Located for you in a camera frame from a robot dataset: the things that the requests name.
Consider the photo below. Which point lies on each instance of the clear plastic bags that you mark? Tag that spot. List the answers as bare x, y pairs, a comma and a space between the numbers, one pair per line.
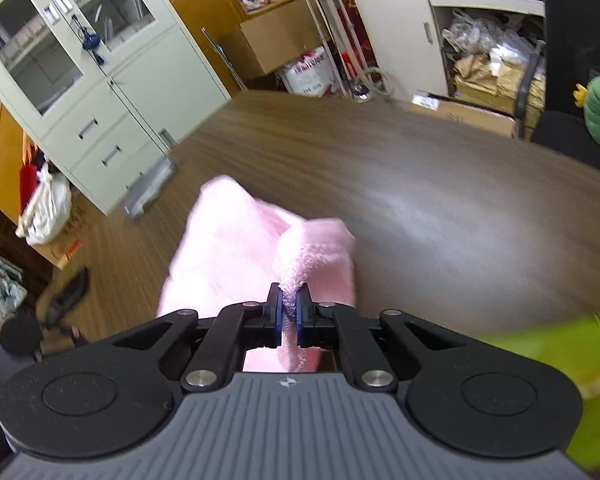
480, 35

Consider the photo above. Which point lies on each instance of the blue key tassel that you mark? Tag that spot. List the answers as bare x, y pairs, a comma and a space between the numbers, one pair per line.
92, 42

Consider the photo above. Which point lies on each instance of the lime green cloth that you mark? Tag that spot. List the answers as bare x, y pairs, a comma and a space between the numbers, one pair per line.
570, 375

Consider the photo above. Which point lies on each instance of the grey metal filing cabinet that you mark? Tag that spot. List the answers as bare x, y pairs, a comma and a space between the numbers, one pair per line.
87, 75

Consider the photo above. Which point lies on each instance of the grey metal panel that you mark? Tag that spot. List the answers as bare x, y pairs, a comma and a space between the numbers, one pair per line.
147, 187

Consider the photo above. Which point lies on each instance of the white counter cabinet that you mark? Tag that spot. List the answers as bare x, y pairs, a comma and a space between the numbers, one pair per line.
400, 35

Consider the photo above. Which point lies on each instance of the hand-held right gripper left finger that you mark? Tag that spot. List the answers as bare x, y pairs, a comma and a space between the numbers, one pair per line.
277, 317

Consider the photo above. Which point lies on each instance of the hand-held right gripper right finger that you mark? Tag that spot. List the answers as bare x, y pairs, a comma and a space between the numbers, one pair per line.
300, 317

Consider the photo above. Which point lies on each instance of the black chair base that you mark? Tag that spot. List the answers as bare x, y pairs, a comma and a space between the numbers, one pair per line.
55, 310

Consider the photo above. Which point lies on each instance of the white plastic bag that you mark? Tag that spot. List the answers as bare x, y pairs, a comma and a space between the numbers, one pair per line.
42, 207

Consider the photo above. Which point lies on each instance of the pink towel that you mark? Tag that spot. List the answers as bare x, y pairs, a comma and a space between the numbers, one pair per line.
240, 255

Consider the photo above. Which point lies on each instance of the cardboard box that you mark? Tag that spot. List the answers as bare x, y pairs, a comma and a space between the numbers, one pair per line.
462, 112

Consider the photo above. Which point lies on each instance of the black office chair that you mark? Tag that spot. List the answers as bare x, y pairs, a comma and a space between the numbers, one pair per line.
575, 60

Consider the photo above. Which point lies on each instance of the white printed sack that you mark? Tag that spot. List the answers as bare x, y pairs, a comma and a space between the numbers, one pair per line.
307, 72

